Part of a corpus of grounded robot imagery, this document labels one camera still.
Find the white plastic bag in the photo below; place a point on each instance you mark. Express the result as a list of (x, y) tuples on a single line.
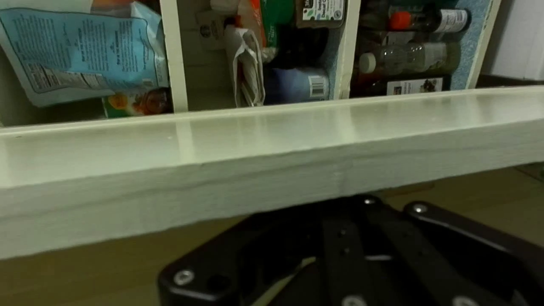
[(247, 62)]

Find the orange food box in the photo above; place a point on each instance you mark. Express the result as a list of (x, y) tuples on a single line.
[(113, 4)]

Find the dark bottle white label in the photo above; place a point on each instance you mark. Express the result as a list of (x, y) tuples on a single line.
[(417, 87)]

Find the jar with green lid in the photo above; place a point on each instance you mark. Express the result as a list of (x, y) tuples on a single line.
[(324, 11)]

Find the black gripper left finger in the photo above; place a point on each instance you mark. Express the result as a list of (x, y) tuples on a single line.
[(256, 255)]

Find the white cupboard frame with shelves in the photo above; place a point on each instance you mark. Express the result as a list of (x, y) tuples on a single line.
[(174, 57)]

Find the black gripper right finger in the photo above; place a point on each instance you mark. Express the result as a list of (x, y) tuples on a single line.
[(453, 266)]

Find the dark bottle red cap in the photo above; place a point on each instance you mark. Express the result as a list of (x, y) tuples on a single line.
[(448, 19)]

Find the blue jar with barcode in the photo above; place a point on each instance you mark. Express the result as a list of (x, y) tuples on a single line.
[(290, 85)]

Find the clear plastic bottle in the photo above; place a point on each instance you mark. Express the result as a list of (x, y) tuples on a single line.
[(409, 57)]

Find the blue printed bag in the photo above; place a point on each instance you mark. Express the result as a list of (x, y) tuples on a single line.
[(74, 51)]

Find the light wooden shelf edge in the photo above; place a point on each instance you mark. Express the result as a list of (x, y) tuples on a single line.
[(227, 170)]

